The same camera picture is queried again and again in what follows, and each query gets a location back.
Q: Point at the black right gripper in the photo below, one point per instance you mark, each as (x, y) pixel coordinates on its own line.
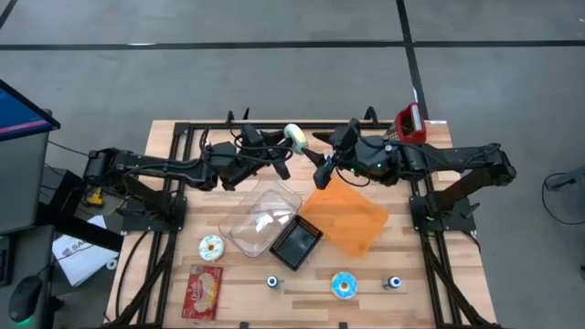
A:
(370, 157)

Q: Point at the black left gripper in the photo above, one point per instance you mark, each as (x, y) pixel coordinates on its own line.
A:
(237, 160)

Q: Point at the white frosted toy donut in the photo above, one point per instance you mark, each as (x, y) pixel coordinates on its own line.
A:
(218, 253)

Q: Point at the blue frosted toy donut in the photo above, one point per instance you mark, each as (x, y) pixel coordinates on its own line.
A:
(351, 291)

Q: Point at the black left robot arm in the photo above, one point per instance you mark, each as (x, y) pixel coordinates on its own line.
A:
(151, 163)

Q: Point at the clear plastic container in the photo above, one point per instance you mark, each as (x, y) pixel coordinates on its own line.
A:
(256, 219)

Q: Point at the red steel box grater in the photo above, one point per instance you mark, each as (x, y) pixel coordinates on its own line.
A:
(411, 125)

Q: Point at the black mesh tray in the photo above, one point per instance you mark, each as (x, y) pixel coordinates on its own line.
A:
(296, 241)

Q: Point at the white label sticker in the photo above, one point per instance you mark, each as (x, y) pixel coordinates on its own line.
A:
(438, 122)

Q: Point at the red popcorn bag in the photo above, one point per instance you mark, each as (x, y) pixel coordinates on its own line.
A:
(202, 292)

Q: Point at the white tape roll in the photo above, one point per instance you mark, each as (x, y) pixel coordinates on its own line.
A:
(112, 264)

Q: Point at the black metal stand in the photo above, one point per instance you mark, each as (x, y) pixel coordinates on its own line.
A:
(82, 230)

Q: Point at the white printed paper bag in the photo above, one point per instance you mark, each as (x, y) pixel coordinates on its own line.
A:
(80, 260)

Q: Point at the computer monitor blue screen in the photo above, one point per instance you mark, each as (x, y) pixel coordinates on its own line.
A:
(23, 173)

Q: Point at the grey computer desk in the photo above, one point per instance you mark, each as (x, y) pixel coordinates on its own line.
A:
(27, 256)

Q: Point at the black computer mouse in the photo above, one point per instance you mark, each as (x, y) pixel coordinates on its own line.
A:
(25, 297)

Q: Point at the black aluminium table frame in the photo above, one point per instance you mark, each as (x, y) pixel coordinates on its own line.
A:
(320, 124)

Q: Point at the black frame hook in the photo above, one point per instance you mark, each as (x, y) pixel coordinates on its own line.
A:
(246, 115)
(230, 118)
(372, 112)

